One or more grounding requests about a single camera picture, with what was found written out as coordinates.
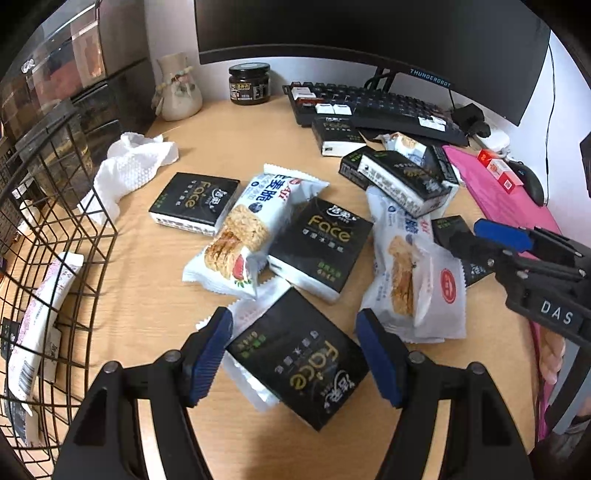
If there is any white power strip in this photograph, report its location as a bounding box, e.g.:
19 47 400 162
474 124 510 154

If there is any smoky acrylic organizer box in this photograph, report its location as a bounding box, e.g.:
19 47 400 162
1 1 155 164

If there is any small ceramic vase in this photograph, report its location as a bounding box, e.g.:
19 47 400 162
151 52 204 122

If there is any dark glass jar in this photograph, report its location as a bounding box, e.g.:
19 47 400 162
228 62 270 106

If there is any person right hand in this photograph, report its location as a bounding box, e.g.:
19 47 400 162
539 328 566 385

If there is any crumpled white tissue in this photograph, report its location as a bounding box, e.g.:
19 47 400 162
77 132 179 226

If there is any cereal bar snack packet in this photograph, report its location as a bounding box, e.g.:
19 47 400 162
361 186 444 344
182 164 329 299
378 131 459 186

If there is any pink mouse mat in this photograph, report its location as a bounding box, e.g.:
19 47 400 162
443 146 561 441

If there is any black curved monitor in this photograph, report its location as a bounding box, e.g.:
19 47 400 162
194 0 550 124

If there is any dark mechanical keyboard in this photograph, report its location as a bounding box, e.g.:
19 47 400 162
283 82 469 147

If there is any black wire basket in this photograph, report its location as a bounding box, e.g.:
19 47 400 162
1 111 117 479

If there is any white sachet red logo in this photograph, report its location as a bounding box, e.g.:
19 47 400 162
413 244 467 343
221 276 291 413

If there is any red cigarette pack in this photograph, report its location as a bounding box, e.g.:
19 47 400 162
477 149 523 194

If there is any black computer mouse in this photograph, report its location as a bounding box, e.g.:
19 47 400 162
508 160 545 206

